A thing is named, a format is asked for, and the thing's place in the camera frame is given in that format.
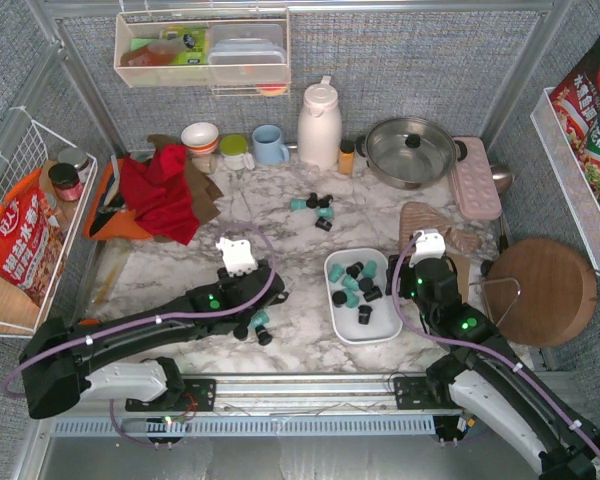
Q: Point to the striped brown mat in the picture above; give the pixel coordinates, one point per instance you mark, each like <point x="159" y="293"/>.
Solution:
<point x="420" y="216"/>

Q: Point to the orange tray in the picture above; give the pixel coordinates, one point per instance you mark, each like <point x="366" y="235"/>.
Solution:
<point x="118" y="224"/>

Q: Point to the red cloth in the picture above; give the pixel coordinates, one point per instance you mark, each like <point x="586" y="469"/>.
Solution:
<point x="159" y="195"/>

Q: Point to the pink egg tray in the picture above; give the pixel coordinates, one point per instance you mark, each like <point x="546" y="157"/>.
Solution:
<point x="472" y="183"/>

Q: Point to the brown felt mat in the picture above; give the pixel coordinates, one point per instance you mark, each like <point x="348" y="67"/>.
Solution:
<point x="203" y="190"/>

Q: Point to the round wooden cutting board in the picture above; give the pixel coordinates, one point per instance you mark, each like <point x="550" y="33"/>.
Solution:
<point x="541" y="293"/>

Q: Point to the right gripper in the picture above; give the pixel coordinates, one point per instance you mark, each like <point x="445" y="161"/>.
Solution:
<point x="397" y="275"/>

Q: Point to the red jam jar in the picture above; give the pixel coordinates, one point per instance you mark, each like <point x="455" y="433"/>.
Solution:
<point x="65" y="182"/>

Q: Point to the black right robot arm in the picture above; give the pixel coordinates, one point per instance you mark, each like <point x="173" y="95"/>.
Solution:
<point x="481" y="373"/>

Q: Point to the white thermos jug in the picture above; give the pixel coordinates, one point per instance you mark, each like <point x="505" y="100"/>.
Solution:
<point x="320" y="125"/>

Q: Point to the white mesh side basket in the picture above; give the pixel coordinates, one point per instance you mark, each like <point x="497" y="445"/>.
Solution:
<point x="580" y="200"/>

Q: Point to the tan scouring pad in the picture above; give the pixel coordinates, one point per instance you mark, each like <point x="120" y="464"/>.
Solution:
<point x="463" y="267"/>

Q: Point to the light blue mug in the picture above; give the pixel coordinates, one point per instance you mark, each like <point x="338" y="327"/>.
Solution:
<point x="269" y="147"/>

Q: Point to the metal ladle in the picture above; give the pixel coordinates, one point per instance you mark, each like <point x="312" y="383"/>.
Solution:
<point x="503" y="178"/>

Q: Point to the glass jar green lid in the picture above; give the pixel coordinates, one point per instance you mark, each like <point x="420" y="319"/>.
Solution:
<point x="235" y="153"/>

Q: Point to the teal coffee capsule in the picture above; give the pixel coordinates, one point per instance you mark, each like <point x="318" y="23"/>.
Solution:
<point x="325" y="212"/>
<point x="297" y="204"/>
<point x="350" y="283"/>
<point x="370" y="269"/>
<point x="259" y="319"/>
<point x="352" y="300"/>
<point x="335" y="273"/>

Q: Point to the white orange striped bowl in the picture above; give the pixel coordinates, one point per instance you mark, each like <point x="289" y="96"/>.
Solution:
<point x="200" y="138"/>

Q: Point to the small glass jar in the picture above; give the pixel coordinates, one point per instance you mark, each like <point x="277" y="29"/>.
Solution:
<point x="206" y="164"/>

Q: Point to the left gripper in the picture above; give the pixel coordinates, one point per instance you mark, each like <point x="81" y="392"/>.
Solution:
<point x="268" y="282"/>

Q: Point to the yellow spice bottle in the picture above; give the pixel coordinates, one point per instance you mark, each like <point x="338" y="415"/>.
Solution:
<point x="346" y="157"/>

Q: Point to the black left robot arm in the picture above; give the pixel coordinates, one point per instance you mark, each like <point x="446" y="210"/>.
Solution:
<point x="63" y="365"/>

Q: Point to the steel pot with lid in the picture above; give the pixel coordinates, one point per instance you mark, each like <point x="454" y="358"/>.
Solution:
<point x="408" y="153"/>

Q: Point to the white storage basket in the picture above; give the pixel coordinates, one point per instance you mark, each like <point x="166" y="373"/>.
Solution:
<point x="384" y="323"/>

